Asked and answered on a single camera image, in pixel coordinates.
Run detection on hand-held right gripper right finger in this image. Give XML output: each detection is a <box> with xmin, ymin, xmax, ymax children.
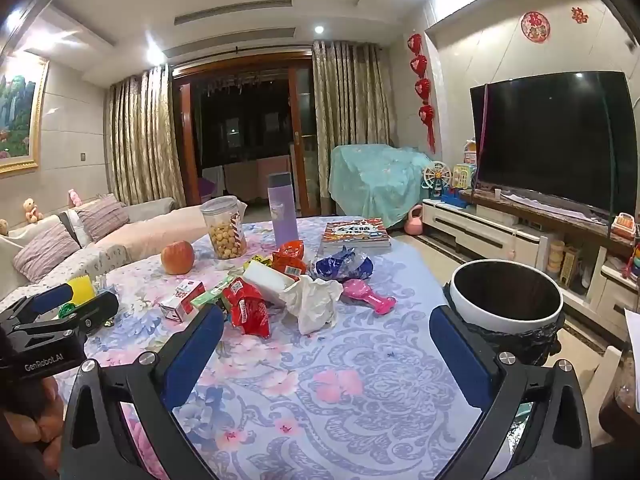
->
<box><xmin>429</xmin><ymin>304</ymin><xmax>601</xmax><ymax>480</ymax></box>

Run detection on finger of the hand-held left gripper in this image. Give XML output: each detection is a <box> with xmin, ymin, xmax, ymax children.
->
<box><xmin>10</xmin><ymin>291</ymin><xmax>120</xmax><ymax>341</ymax></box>
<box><xmin>0</xmin><ymin>284</ymin><xmax>73</xmax><ymax>333</ymax></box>

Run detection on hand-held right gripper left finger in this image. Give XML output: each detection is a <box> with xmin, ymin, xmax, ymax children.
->
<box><xmin>60</xmin><ymin>304</ymin><xmax>226</xmax><ymax>480</ymax></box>

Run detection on white bin with black liner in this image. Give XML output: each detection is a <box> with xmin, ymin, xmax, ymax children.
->
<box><xmin>442</xmin><ymin>259</ymin><xmax>566</xmax><ymax>367</ymax></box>

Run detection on white foam block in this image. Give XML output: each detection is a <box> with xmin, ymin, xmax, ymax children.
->
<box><xmin>242</xmin><ymin>261</ymin><xmax>301</xmax><ymax>307</ymax></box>

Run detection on orange snack packet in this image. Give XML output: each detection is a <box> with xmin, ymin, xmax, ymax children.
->
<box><xmin>272</xmin><ymin>241</ymin><xmax>309</xmax><ymax>277</ymax></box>

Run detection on blue clear plastic bag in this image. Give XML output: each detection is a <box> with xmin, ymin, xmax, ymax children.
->
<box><xmin>315</xmin><ymin>247</ymin><xmax>375</xmax><ymax>282</ymax></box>

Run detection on person's left hand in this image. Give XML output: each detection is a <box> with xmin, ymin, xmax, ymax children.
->
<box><xmin>0</xmin><ymin>375</ymin><xmax>68</xmax><ymax>480</ymax></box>

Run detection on yellow ridged wrapper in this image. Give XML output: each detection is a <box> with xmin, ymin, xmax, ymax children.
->
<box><xmin>67</xmin><ymin>276</ymin><xmax>97</xmax><ymax>306</ymax></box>

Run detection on pink striped cushion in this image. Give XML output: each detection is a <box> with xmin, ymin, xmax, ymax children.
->
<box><xmin>75</xmin><ymin>195</ymin><xmax>130</xmax><ymax>243</ymax></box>
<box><xmin>12</xmin><ymin>222</ymin><xmax>81</xmax><ymax>283</ymax></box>

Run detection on small red white carton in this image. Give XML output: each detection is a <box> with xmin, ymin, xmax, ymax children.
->
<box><xmin>159</xmin><ymin>280</ymin><xmax>206</xmax><ymax>322</ymax></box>

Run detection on green wrapper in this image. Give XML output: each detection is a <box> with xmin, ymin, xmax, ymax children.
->
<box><xmin>190</xmin><ymin>275</ymin><xmax>246</xmax><ymax>310</ymax></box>

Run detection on red snack packet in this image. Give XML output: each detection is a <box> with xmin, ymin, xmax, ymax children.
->
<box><xmin>221</xmin><ymin>277</ymin><xmax>272</xmax><ymax>339</ymax></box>

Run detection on covered sofa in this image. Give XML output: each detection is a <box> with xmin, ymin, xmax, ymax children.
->
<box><xmin>0</xmin><ymin>195</ymin><xmax>208</xmax><ymax>301</ymax></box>

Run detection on red apple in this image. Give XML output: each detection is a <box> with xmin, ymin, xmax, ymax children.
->
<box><xmin>160</xmin><ymin>240</ymin><xmax>196</xmax><ymax>275</ymax></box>

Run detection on pink plastic toy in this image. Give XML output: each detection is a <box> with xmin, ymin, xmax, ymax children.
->
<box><xmin>342</xmin><ymin>280</ymin><xmax>397</xmax><ymax>315</ymax></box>

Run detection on clear popcorn jar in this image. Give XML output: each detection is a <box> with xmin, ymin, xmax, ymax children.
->
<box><xmin>200</xmin><ymin>196</ymin><xmax>248</xmax><ymax>261</ymax></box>

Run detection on white television cabinet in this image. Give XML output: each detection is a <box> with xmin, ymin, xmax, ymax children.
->
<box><xmin>422</xmin><ymin>190</ymin><xmax>640</xmax><ymax>326</ymax></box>

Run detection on crumpled white tissue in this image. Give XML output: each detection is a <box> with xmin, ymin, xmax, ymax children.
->
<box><xmin>281</xmin><ymin>275</ymin><xmax>345</xmax><ymax>335</ymax></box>

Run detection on yellow stacked containers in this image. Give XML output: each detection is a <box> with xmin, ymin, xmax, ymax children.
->
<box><xmin>547</xmin><ymin>240</ymin><xmax>566</xmax><ymax>273</ymax></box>

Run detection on yellow toy building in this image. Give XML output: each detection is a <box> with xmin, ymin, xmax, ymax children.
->
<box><xmin>560</xmin><ymin>247</ymin><xmax>581</xmax><ymax>286</ymax></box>

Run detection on pink kettlebell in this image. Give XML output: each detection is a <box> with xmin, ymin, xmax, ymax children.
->
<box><xmin>404</xmin><ymin>205</ymin><xmax>425</xmax><ymax>236</ymax></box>

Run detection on stack of colourful books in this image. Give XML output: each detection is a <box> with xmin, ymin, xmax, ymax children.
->
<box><xmin>320</xmin><ymin>217</ymin><xmax>393</xmax><ymax>255</ymax></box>

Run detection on purple water bottle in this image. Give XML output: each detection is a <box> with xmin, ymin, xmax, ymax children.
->
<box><xmin>267</xmin><ymin>172</ymin><xmax>299</xmax><ymax>250</ymax></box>

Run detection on white paper sheet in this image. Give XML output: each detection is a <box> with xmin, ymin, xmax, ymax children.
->
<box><xmin>622</xmin><ymin>307</ymin><xmax>640</xmax><ymax>411</ymax></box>

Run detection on gold patterned curtain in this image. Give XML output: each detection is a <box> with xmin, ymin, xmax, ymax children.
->
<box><xmin>104</xmin><ymin>65</ymin><xmax>173</xmax><ymax>207</ymax></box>
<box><xmin>312</xmin><ymin>40</ymin><xmax>392</xmax><ymax>213</ymax></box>

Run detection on toy ferris wheel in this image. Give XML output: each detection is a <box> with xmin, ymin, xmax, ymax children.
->
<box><xmin>422</xmin><ymin>161</ymin><xmax>453</xmax><ymax>201</ymax></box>

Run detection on colourful toy house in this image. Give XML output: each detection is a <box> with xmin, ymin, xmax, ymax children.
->
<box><xmin>452</xmin><ymin>162</ymin><xmax>478</xmax><ymax>191</ymax></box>

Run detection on gold framed landscape painting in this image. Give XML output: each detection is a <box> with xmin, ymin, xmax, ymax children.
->
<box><xmin>0</xmin><ymin>52</ymin><xmax>51</xmax><ymax>176</ymax></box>

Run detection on pink hanging cloth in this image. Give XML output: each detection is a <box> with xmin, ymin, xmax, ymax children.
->
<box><xmin>225</xmin><ymin>157</ymin><xmax>291</xmax><ymax>201</ymax></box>

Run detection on teal floral cover cloth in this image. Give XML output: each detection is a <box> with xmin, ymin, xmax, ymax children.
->
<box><xmin>328</xmin><ymin>144</ymin><xmax>436</xmax><ymax>228</ymax></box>

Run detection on rainbow stacking rings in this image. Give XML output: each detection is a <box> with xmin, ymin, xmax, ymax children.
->
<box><xmin>622</xmin><ymin>245</ymin><xmax>640</xmax><ymax>281</ymax></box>

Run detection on toy cash register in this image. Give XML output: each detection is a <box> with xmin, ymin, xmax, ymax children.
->
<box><xmin>612</xmin><ymin>212</ymin><xmax>637</xmax><ymax>241</ymax></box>

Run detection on black flat television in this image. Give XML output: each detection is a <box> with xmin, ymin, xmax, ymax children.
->
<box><xmin>470</xmin><ymin>71</ymin><xmax>631</xmax><ymax>217</ymax></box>

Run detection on wooden sliding glass door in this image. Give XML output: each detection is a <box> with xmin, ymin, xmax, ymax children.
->
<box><xmin>172</xmin><ymin>52</ymin><xmax>321</xmax><ymax>216</ymax></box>

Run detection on red lantern string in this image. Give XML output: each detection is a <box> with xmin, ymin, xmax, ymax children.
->
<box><xmin>407</xmin><ymin>34</ymin><xmax>437</xmax><ymax>153</ymax></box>

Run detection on round red wall decal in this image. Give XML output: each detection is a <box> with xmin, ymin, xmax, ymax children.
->
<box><xmin>520</xmin><ymin>11</ymin><xmax>551</xmax><ymax>43</ymax></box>

